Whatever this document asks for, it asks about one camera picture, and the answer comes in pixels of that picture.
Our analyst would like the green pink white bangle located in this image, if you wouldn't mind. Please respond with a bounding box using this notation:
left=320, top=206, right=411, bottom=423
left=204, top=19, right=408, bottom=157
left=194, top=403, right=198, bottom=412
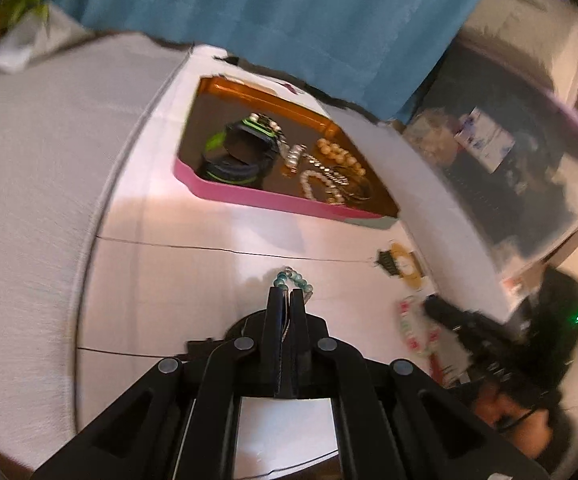
left=397, top=296, right=441, bottom=358

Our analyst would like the turquoise bead bracelet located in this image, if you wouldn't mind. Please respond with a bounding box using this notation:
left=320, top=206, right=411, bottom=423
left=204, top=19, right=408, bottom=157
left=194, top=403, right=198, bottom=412
left=273, top=265, right=316, bottom=306

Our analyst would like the pink jewelry tray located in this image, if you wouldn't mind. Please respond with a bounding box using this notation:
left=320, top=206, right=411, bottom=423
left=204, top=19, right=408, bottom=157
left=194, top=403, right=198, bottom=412
left=173, top=76, right=400, bottom=229

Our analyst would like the person's hand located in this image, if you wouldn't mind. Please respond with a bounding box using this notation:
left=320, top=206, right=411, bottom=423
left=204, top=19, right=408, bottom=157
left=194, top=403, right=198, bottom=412
left=471, top=382, right=554, bottom=458

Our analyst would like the red tassel ornament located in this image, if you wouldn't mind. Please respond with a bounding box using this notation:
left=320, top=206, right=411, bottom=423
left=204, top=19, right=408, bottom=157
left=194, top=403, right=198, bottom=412
left=429, top=351, right=456, bottom=388

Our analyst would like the gold bangle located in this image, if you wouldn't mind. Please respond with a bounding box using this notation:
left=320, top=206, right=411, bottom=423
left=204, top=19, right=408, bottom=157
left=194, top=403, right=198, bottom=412
left=330, top=166, right=373, bottom=202

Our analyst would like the black green wrist watch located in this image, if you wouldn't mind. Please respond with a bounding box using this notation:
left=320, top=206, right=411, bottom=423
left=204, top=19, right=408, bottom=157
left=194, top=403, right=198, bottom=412
left=197, top=113, right=283, bottom=188

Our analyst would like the clear plastic storage box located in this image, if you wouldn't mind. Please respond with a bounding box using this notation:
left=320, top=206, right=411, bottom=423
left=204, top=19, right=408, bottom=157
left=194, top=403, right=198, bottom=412
left=404, top=40, right=578, bottom=278

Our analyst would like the blue curtain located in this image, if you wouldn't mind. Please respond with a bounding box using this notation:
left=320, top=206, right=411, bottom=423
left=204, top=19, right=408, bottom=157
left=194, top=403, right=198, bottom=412
left=52, top=0, right=479, bottom=119

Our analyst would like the grey pillow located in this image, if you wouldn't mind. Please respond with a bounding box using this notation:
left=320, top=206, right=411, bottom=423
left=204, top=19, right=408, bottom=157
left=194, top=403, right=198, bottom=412
left=0, top=3, right=95, bottom=74

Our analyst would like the white pearl bracelet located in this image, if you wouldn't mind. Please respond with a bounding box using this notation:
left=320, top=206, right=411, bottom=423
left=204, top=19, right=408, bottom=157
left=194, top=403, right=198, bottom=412
left=297, top=168, right=347, bottom=207

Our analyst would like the small pearl charm bracelet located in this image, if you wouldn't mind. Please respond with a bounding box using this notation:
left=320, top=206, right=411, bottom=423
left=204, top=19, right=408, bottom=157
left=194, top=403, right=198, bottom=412
left=280, top=142, right=309, bottom=176

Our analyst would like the wooden bead bracelet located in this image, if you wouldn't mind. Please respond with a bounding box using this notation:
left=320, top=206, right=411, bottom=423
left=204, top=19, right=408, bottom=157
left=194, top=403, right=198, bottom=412
left=315, top=136, right=368, bottom=176

